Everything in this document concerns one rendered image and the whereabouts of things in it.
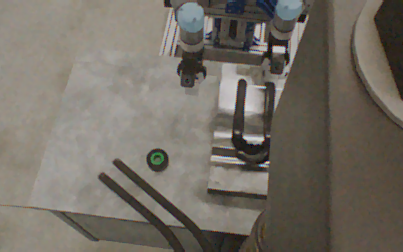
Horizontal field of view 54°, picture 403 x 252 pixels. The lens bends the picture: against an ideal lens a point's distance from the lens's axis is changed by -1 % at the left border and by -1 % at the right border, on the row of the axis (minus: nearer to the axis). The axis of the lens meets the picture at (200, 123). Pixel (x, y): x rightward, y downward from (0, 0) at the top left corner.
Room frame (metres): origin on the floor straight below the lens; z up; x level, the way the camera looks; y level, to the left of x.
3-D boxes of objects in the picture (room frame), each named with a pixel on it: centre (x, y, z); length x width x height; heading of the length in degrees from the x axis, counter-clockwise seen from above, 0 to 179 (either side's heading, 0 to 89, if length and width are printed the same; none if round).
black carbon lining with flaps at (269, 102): (0.65, -0.20, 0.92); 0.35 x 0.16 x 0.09; 173
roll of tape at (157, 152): (0.52, 0.16, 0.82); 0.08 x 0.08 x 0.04
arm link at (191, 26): (0.80, 0.03, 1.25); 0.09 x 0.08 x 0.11; 17
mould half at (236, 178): (0.64, -0.18, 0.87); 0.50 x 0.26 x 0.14; 173
